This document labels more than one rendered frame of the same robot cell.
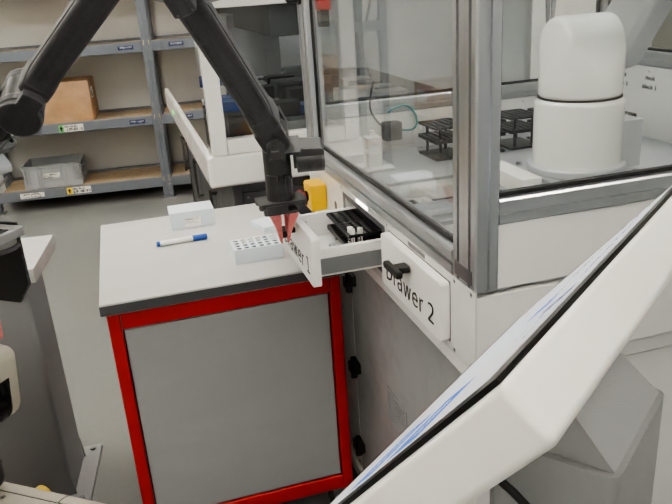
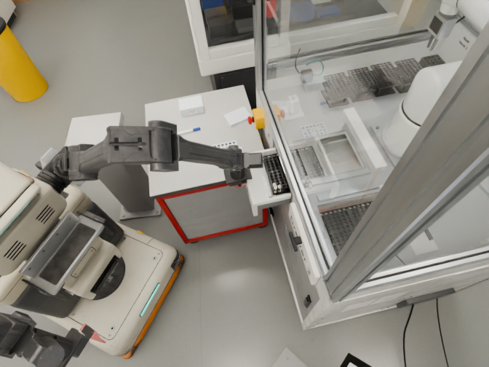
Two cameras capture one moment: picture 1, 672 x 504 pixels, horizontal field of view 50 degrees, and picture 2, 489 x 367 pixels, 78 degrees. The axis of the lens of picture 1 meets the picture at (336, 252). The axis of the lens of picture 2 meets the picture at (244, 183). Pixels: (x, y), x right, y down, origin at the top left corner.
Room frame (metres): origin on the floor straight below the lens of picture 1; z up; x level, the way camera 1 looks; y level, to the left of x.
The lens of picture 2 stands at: (0.84, -0.01, 1.95)
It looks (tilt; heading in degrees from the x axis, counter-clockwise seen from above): 58 degrees down; 9
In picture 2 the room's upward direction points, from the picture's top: 7 degrees counter-clockwise
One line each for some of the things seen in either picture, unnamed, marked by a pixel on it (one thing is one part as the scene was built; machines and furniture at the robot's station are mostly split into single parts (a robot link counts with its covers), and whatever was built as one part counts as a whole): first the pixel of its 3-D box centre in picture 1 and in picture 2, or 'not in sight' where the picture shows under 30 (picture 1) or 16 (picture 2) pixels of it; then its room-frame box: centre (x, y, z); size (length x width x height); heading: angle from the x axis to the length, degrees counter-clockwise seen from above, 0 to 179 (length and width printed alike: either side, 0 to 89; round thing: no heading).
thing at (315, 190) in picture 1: (314, 195); (257, 119); (1.86, 0.05, 0.88); 0.07 x 0.05 x 0.07; 15
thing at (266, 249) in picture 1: (256, 248); (225, 151); (1.73, 0.20, 0.78); 0.12 x 0.08 x 0.04; 105
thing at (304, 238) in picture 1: (299, 241); (247, 180); (1.51, 0.08, 0.87); 0.29 x 0.02 x 0.11; 15
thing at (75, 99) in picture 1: (64, 100); not in sight; (5.17, 1.84, 0.72); 0.41 x 0.32 x 0.28; 99
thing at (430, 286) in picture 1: (412, 282); (303, 242); (1.24, -0.14, 0.87); 0.29 x 0.02 x 0.11; 15
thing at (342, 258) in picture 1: (387, 231); (295, 171); (1.56, -0.12, 0.86); 0.40 x 0.26 x 0.06; 105
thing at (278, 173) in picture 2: (384, 229); (292, 171); (1.56, -0.11, 0.87); 0.22 x 0.18 x 0.06; 105
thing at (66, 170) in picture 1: (55, 171); not in sight; (5.14, 1.99, 0.22); 0.40 x 0.30 x 0.17; 99
